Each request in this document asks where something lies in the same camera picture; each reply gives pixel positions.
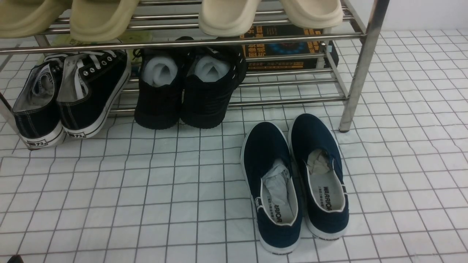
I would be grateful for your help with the black shoe stitched side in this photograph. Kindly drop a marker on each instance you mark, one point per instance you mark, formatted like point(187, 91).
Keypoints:
point(212, 75)

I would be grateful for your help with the navy slip-on shoe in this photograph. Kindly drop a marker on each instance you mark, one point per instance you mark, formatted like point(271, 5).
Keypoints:
point(268, 172)
point(320, 173)

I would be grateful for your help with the green and blue book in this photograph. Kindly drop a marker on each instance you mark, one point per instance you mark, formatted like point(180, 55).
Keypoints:
point(126, 38)

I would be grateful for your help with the silver metal shoe rack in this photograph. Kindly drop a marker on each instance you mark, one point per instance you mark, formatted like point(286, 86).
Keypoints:
point(190, 35)

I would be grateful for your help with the navy slip-on shoe left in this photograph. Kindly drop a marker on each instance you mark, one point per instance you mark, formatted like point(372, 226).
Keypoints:
point(268, 172)

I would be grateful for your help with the cream slipper right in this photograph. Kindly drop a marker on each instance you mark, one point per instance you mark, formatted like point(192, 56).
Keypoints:
point(315, 14)

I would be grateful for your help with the black lace-up sneaker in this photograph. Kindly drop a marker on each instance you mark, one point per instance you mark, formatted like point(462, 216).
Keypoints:
point(90, 84)
point(35, 111)

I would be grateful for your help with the black book with orange text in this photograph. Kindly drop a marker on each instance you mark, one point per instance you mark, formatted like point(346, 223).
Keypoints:
point(281, 56)

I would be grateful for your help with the cream slipper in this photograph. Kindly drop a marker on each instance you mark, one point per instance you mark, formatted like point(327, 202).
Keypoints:
point(315, 14)
point(227, 18)

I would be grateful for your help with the black shoe with white stuffing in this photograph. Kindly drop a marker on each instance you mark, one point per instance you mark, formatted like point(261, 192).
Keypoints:
point(161, 77)

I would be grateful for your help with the navy slip-on shoe right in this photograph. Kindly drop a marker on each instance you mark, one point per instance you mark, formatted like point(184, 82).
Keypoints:
point(320, 173)

